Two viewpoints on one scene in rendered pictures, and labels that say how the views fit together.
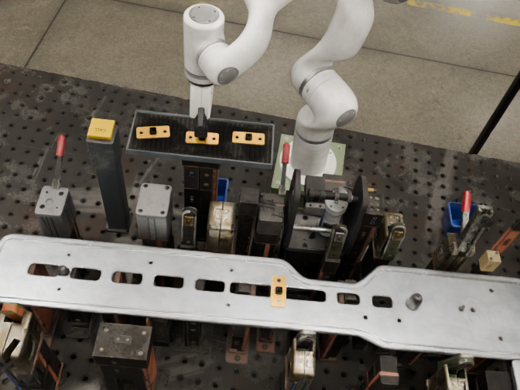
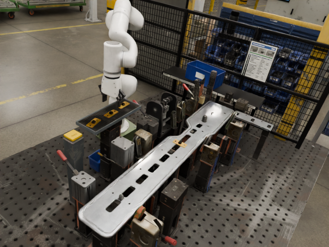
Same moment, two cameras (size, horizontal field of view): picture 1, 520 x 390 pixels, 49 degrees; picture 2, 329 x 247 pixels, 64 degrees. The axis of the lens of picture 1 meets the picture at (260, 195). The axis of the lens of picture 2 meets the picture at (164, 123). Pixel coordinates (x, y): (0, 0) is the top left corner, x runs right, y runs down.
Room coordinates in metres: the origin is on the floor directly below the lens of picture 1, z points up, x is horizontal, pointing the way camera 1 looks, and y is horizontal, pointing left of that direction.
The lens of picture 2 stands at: (0.06, 1.03, 1.92)
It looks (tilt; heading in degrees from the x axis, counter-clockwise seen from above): 33 degrees down; 302
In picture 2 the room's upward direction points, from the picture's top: 9 degrees clockwise
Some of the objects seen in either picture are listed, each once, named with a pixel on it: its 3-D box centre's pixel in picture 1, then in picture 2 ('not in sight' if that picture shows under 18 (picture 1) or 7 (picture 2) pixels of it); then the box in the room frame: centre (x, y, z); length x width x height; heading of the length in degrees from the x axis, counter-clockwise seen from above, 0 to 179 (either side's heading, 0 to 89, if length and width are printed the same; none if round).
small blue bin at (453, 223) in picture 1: (460, 222); not in sight; (1.13, -0.68, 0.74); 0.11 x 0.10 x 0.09; 95
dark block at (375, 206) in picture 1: (355, 244); not in sight; (0.87, -0.29, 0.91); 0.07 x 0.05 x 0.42; 5
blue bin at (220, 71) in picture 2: not in sight; (204, 74); (0.99, -0.96, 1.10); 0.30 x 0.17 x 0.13; 178
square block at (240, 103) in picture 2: not in sight; (236, 120); (0.57, -0.83, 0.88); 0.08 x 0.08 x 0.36; 5
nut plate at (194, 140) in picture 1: (202, 137); (111, 112); (0.95, 0.17, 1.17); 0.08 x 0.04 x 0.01; 98
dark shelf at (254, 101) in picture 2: not in sight; (210, 86); (0.91, -0.97, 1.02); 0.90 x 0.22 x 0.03; 5
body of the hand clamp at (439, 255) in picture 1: (436, 273); (188, 119); (0.84, -0.54, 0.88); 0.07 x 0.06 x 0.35; 5
